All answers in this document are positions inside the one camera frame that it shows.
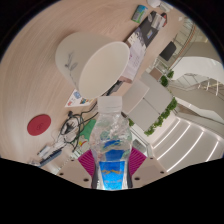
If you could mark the colourful sticker sheet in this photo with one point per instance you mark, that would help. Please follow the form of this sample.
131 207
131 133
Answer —
76 99

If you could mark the flat round red coaster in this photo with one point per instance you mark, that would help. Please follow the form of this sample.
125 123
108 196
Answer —
39 125

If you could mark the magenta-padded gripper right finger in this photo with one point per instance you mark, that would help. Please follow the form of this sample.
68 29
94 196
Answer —
148 171

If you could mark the ceiling light strips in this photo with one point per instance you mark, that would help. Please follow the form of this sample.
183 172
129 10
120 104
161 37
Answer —
186 143

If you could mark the small potted plant stand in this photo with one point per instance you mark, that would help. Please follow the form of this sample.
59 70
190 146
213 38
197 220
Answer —
165 80

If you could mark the clear blue-label water bottle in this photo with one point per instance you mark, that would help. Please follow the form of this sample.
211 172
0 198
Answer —
111 153

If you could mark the red and black phone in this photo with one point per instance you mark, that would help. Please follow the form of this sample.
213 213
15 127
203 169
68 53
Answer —
164 19

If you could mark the white computer mouse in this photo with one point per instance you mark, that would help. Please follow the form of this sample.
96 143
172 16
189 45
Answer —
154 3

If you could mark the black power adapter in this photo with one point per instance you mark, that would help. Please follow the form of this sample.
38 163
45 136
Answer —
115 88

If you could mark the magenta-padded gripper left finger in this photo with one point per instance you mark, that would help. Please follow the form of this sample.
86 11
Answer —
75 175

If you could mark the small white box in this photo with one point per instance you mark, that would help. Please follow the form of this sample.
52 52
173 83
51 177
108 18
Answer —
157 20

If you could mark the small teal box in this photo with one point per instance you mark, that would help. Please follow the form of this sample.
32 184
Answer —
140 13

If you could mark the black tablet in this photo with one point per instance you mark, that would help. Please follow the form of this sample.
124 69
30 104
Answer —
148 33

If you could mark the white printed booklet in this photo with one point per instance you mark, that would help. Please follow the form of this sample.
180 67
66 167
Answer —
136 56

